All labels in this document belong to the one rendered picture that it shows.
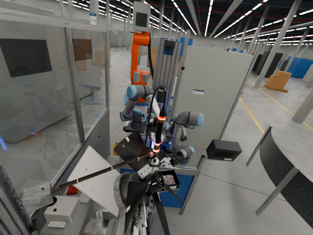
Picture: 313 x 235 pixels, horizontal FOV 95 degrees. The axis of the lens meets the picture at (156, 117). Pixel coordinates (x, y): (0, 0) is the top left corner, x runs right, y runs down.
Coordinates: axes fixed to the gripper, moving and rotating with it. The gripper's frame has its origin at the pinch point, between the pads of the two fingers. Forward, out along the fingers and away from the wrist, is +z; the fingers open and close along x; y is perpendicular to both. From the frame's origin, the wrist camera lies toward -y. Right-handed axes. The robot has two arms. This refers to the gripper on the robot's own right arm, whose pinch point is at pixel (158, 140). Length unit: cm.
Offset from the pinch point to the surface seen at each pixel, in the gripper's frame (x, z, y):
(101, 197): 32.6, 16.2, 28.9
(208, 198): -108, -45, 148
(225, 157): -77, -21, 38
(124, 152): 20.3, -0.2, 9.6
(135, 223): 12.9, 27.7, 36.7
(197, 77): -99, -166, -6
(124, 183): 20.0, 5.9, 31.4
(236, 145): -84, -22, 24
